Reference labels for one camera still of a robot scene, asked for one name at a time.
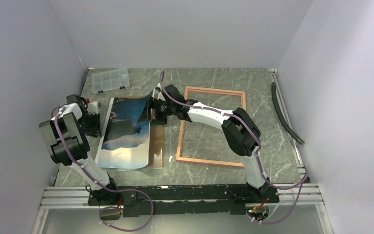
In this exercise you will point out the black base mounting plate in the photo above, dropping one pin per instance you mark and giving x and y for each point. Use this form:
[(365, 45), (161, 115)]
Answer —
[(182, 199)]

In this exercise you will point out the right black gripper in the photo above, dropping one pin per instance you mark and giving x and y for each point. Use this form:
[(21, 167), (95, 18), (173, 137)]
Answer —
[(146, 114)]

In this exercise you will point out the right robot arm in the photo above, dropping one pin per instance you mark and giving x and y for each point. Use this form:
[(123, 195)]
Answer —
[(241, 133)]

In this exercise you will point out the brown backing board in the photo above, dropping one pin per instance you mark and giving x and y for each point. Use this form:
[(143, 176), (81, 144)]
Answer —
[(156, 145)]

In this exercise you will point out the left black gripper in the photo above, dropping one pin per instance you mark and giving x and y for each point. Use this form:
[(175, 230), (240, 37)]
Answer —
[(95, 130)]

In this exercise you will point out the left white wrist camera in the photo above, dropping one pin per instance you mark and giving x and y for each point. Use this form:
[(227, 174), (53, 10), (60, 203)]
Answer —
[(93, 107)]

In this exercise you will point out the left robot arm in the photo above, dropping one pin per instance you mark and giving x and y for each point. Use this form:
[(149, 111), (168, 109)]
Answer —
[(65, 137)]

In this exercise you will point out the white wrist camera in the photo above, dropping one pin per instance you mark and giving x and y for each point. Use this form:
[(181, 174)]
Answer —
[(93, 107), (157, 93)]

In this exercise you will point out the blue sky ocean photo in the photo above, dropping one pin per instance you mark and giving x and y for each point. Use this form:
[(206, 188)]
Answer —
[(125, 141)]

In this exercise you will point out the clear plastic organizer box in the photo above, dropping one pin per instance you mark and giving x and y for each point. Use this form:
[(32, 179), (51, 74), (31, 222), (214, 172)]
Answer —
[(110, 80)]

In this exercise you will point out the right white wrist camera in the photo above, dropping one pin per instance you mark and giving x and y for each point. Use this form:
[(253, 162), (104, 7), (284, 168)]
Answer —
[(157, 93)]

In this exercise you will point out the aluminium extrusion rail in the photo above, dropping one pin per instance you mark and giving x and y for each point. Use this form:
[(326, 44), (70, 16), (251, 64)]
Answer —
[(77, 198)]

